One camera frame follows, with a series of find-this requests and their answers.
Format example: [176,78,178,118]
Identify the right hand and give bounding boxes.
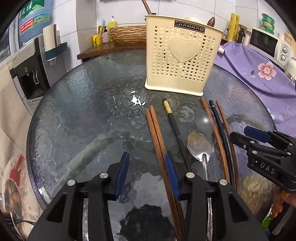
[271,187,296,217]

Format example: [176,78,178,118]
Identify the water dispenser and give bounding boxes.
[10,35,66,113]

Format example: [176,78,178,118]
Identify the clear plastic spoon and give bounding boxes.
[195,113,213,136]

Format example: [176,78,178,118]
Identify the dark glass bottle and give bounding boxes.
[237,27,245,44]

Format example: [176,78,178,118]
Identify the yellow roll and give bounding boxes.
[227,13,240,42]

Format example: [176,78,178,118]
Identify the yellow mug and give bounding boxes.
[92,34,103,46]

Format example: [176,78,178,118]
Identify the black gold-tipped chopstick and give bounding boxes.
[163,99,192,172]

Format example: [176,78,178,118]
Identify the blue water bottle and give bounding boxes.
[18,0,53,43]

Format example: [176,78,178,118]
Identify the woven basket sink bowl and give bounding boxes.
[109,25,147,45]

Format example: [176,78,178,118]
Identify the white microwave oven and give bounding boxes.
[248,28,292,69]

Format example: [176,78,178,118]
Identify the cream plastic utensil holder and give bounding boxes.
[145,15,223,96]

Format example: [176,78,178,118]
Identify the brown wooden chopstick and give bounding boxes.
[149,105,185,235]
[145,108,182,240]
[200,97,230,182]
[216,100,240,192]

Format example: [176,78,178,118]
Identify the purple floral cloth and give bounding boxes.
[215,41,295,137]

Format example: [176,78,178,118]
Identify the round glass table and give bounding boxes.
[26,48,278,241]

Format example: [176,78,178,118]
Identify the wooden-handled steel ladle spoon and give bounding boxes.
[207,16,215,27]

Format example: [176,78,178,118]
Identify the green stacked bowls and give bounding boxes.
[260,13,275,34]

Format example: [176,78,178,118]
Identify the beige cloth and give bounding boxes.
[1,64,32,171]

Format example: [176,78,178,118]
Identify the yellow soap bottle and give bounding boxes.
[107,16,118,30]

